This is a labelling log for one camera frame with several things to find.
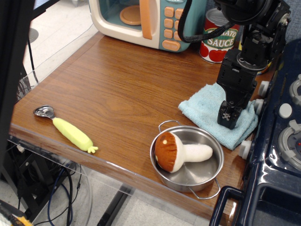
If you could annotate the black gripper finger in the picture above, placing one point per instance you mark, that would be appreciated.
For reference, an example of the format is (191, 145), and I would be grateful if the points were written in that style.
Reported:
(235, 116)
(223, 116)

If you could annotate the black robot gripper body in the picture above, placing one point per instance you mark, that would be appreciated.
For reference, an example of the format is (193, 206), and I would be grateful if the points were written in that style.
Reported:
(237, 78)

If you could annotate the teal cloth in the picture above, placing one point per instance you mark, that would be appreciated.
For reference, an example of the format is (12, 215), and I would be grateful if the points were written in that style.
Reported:
(202, 109)

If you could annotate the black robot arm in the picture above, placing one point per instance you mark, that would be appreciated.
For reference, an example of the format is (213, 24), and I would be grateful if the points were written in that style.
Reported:
(265, 23)

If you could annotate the white stove knob upper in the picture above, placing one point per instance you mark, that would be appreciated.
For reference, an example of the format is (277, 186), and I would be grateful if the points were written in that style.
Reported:
(263, 88)

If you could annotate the white stove knob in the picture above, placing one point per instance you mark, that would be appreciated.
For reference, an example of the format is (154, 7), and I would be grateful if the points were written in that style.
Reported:
(244, 149)
(263, 88)
(258, 106)

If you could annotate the white stove knob middle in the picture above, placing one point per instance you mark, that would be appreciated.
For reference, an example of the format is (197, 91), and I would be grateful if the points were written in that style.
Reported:
(258, 106)

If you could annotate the white stove knob lower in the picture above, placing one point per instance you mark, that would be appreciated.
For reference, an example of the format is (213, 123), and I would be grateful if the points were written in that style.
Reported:
(244, 149)

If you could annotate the pineapple slices can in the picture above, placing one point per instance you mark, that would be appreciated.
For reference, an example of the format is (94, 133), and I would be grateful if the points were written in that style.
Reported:
(265, 69)

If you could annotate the tomato sauce can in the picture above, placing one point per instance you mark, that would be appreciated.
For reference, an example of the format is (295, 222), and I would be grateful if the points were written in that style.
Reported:
(214, 49)

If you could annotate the plush brown mushroom toy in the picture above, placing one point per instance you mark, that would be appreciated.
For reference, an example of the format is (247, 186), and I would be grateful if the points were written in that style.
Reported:
(171, 153)

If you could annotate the dark blue toy stove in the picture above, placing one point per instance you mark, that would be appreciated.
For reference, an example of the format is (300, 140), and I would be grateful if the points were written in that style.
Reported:
(271, 192)

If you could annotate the teal toy microwave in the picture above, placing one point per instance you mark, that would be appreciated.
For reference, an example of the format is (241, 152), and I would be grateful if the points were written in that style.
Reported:
(150, 23)

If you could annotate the clear acrylic table guard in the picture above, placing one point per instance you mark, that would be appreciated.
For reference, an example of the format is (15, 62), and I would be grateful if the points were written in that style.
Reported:
(117, 93)

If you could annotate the black side desk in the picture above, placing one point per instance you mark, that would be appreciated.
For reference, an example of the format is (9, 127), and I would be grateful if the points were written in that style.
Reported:
(15, 19)

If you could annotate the steel pot with handles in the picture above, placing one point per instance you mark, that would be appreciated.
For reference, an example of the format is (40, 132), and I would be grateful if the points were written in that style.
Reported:
(192, 176)

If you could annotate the spoon with yellow-green handle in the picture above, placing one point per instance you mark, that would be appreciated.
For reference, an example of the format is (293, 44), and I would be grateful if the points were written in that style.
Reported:
(72, 133)

